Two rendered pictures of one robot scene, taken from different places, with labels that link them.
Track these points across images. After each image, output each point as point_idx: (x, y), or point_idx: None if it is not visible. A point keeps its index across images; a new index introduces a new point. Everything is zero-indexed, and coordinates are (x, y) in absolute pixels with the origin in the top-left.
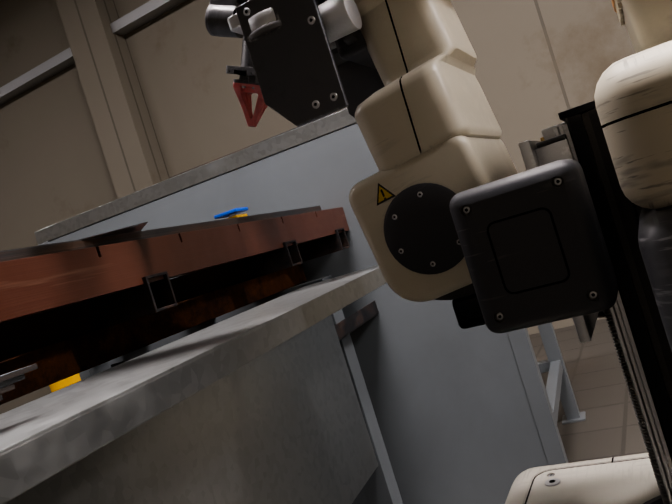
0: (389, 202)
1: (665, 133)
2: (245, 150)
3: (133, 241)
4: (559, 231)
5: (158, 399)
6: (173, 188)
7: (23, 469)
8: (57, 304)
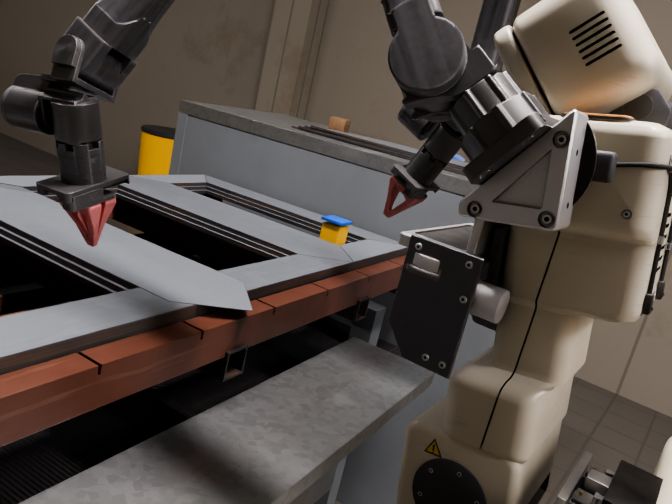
0: (434, 457)
1: None
2: (380, 157)
3: (234, 321)
4: None
5: None
6: (306, 145)
7: None
8: (149, 385)
